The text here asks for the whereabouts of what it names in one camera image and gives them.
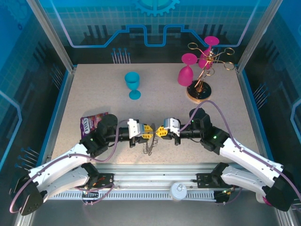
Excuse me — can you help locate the pink plastic goblet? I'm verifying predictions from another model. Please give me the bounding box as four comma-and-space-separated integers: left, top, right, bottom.
177, 53, 198, 87
197, 36, 220, 70

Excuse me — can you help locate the teal plastic goblet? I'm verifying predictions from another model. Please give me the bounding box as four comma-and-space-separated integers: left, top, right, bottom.
124, 72, 142, 100

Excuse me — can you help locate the gold wire glass rack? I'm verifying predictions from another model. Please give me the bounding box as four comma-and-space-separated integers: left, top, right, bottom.
186, 42, 236, 104

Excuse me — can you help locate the aluminium frame post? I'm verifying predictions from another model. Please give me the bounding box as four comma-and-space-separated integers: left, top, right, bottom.
236, 0, 280, 73
25, 0, 77, 73

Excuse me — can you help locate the silver perforated metal plate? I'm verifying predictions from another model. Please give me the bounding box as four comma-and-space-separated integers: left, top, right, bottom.
147, 122, 159, 151

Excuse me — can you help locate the white slotted cable duct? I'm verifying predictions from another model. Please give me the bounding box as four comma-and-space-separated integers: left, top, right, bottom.
48, 191, 218, 201

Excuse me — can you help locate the aluminium side rail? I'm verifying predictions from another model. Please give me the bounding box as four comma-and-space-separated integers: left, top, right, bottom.
39, 67, 77, 165
237, 69, 275, 162

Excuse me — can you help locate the purple candy bag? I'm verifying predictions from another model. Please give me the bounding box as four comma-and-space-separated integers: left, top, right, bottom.
80, 112, 109, 139

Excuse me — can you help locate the white round cap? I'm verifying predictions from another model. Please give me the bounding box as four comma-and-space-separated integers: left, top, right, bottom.
169, 182, 188, 201

